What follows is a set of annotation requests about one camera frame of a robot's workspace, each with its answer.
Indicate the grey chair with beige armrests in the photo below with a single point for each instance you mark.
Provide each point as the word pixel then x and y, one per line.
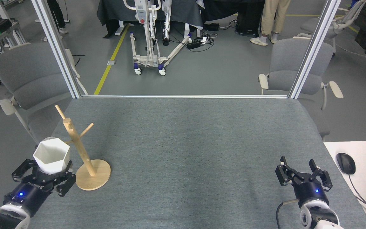
pixel 284 60
pixel 33 79

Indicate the wooden cup rack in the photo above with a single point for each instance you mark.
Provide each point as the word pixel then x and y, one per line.
pixel 91 178

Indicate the black computer mouse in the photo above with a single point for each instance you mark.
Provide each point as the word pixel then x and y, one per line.
pixel 345 163

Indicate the white hexagonal cup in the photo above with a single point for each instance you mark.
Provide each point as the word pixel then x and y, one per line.
pixel 51 162

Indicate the silver aluminium post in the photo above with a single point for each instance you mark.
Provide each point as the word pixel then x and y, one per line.
pixel 56 44
pixel 313 51

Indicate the person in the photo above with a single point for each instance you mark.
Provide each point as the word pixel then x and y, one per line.
pixel 273 16
pixel 57 16

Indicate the black power strip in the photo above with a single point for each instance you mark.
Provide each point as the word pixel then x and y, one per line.
pixel 193 45

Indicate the table with dark cloth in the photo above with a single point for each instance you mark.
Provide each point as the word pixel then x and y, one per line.
pixel 116 12

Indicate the white mesh office chair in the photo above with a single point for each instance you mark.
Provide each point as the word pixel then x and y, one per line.
pixel 329 25

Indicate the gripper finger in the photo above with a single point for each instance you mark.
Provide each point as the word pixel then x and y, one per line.
pixel 17 175
pixel 281 176
pixel 326 183
pixel 67 184

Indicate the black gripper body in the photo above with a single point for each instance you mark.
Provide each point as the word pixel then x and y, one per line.
pixel 30 190
pixel 310 190

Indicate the white stand on wheels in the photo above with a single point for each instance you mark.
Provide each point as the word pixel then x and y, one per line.
pixel 151 35

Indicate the silver aluminium rail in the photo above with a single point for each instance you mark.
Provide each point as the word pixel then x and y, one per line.
pixel 183 96

